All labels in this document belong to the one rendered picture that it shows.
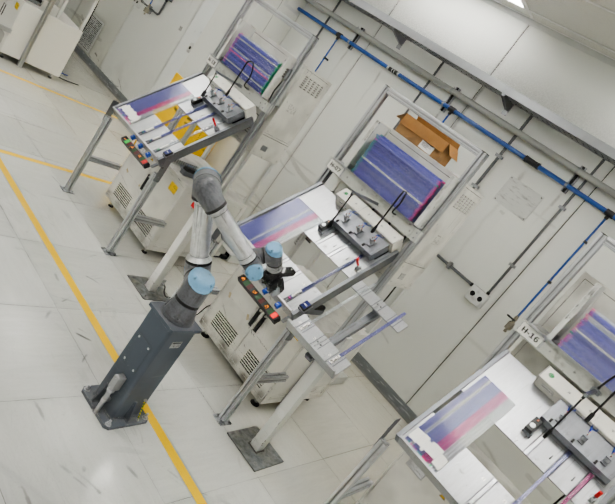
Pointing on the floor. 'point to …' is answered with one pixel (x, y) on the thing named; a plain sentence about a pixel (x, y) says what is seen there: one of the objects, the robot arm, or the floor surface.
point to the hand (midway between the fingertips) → (278, 292)
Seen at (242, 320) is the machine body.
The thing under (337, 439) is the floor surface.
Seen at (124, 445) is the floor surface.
